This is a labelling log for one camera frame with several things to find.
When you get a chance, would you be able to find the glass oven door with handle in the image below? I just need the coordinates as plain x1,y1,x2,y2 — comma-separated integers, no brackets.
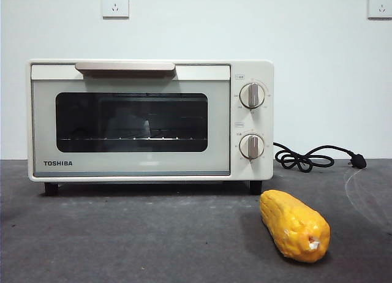
30,61,231,177

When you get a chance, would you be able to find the yellow corn cob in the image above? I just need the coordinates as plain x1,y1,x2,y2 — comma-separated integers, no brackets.
259,189,331,255

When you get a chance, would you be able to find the cream oven knob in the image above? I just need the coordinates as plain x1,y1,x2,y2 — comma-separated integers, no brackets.
239,83,266,109
239,134,265,160

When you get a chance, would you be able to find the cream Toshiba toaster oven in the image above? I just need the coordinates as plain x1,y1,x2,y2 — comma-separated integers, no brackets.
27,58,275,195

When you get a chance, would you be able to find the metal wire oven rack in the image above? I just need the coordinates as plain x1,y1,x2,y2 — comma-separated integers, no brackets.
58,137,206,142

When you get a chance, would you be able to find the white wall socket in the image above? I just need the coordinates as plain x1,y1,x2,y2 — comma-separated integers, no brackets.
102,0,130,20
367,0,392,20

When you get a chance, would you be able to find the black power cable with plug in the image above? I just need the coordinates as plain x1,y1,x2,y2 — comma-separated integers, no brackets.
273,141,368,173

